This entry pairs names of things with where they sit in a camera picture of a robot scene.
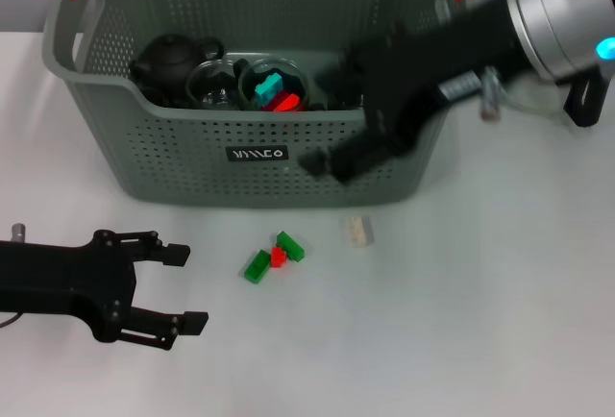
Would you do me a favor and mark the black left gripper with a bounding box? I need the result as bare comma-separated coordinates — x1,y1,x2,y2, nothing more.
0,229,209,352

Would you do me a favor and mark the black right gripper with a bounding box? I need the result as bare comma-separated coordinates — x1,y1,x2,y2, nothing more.
297,0,525,185

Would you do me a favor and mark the bright red slope brick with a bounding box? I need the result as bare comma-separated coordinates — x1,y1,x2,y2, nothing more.
274,92,302,113

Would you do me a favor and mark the dark red curved brick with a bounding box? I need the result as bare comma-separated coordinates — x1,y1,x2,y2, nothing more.
261,93,288,113

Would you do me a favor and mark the teal square building plate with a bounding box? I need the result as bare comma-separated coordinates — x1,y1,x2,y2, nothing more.
255,70,284,109

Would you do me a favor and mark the glass teacup black sleeve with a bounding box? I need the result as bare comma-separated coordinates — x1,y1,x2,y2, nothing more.
234,55,311,111
185,59,241,110

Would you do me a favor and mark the cream long building brick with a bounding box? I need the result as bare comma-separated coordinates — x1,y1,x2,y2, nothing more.
343,216,375,248

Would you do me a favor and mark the grey-green perforated storage bin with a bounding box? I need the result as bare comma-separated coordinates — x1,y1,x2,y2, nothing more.
42,0,481,210

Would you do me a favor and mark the small green building brick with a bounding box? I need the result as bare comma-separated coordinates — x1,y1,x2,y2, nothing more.
243,249,273,285

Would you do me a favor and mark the long green building brick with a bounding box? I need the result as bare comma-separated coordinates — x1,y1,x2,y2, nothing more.
276,231,307,262

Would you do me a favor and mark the black clay teapot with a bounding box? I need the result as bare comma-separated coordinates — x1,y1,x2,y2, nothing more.
128,32,227,96

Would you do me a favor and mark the glass pitcher black lid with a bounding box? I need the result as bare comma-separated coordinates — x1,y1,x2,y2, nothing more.
499,63,610,129

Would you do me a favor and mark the grey left gripper cable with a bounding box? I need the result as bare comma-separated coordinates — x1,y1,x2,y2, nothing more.
0,223,29,330

